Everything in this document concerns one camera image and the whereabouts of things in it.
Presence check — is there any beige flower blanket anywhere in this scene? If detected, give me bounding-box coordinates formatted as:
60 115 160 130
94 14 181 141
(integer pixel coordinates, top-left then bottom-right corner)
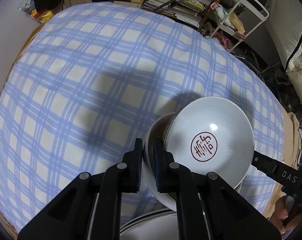
262 108 301 218

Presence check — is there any cream duvet with black piping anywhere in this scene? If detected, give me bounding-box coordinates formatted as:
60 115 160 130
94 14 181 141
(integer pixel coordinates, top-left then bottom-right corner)
267 0 302 104

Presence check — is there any white cherry plate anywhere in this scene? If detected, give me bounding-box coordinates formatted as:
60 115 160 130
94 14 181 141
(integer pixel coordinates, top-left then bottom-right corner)
120 209 179 240

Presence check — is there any white metal trolley cart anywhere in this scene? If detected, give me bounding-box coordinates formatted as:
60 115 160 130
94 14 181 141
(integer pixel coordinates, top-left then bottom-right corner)
210 0 269 51

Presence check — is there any blue plaid blanket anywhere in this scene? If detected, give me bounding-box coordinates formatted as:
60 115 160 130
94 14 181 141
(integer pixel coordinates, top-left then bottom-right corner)
0 2 285 231

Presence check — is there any large red patterned bowl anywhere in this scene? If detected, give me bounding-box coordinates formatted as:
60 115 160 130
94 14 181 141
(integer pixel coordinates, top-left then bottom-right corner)
162 96 255 189

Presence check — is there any person's right hand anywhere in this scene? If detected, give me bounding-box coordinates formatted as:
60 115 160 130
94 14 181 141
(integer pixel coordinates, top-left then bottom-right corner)
269 196 297 235

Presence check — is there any white bowl cartoon label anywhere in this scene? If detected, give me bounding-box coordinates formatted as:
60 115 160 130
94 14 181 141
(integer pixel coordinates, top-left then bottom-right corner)
143 112 244 212

